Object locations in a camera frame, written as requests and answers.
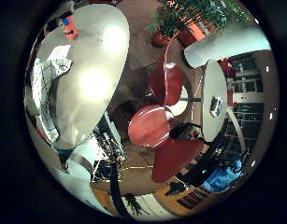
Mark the round-seat red chair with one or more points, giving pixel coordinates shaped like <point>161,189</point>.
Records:
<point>149,126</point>

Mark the white grid-lined cloth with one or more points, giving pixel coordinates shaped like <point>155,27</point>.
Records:
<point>45,84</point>

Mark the round white table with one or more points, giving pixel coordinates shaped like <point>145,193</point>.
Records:
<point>214,84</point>

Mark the blue bin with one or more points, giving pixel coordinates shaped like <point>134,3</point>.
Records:
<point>224,179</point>

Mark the small device on white table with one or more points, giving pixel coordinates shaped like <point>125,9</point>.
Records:
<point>216,106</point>

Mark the orange spray bottle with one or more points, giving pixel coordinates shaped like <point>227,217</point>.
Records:
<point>69,28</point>

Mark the black floor grille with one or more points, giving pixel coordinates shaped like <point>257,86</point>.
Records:
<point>193,197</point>

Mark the black and white shelf unit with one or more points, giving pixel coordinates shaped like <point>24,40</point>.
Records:
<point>247,88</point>

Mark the black bag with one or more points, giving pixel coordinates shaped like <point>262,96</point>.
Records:
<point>183,130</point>

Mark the orange planter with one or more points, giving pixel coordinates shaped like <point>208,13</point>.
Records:
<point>197,31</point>

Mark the green leafy plant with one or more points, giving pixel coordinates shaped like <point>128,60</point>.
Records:
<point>205,12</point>

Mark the dark red plant pot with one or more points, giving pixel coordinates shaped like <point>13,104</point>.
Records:
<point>160,39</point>

